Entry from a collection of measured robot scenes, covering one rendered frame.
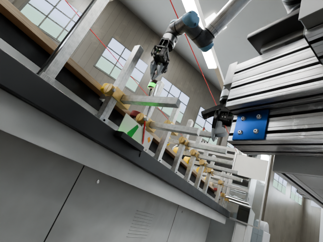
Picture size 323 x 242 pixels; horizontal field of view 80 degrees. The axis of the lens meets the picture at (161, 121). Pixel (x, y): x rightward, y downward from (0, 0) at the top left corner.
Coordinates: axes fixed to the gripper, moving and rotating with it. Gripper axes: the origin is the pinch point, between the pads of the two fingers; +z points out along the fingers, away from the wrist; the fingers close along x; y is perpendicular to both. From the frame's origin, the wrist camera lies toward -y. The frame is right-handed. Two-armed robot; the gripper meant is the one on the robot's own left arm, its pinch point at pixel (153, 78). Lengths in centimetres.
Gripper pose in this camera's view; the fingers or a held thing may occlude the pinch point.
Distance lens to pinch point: 96.0
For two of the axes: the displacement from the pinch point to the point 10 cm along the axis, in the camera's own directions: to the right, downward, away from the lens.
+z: -3.6, 8.7, -3.5
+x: 9.2, 2.7, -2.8
